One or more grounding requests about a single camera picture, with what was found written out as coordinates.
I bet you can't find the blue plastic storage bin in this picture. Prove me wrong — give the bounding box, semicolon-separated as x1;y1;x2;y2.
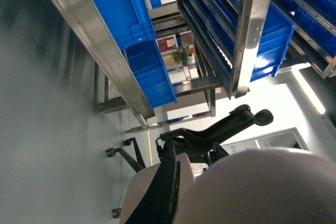
125;40;177;109
250;4;295;82
93;0;156;50

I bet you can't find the black office chair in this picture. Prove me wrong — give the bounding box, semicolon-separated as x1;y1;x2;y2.
105;104;274;174

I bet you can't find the green potted plant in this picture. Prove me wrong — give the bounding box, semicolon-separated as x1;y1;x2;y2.
172;44;193;65

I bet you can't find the stainless steel shelf rack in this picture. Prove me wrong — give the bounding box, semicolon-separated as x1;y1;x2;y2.
51;0;335;132

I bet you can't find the beige plastic dustpan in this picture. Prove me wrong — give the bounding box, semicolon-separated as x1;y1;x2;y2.
120;148;335;223

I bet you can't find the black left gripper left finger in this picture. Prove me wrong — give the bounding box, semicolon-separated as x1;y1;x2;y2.
126;143;181;223

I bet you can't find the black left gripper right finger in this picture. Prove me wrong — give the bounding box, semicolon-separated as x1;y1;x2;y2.
209;142;229;166

